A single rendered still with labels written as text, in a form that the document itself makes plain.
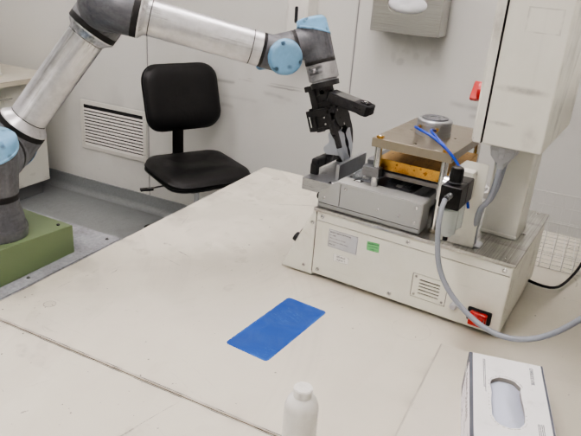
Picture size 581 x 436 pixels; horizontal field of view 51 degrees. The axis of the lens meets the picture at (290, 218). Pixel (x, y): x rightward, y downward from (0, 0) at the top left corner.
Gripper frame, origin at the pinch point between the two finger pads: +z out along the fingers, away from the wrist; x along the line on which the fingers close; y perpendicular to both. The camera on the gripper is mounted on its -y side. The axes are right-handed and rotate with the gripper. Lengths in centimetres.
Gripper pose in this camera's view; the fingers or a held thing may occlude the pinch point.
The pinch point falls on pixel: (348, 159)
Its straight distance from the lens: 154.8
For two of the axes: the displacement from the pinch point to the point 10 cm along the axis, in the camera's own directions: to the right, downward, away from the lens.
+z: 2.2, 9.5, 2.0
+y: -8.2, 0.7, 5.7
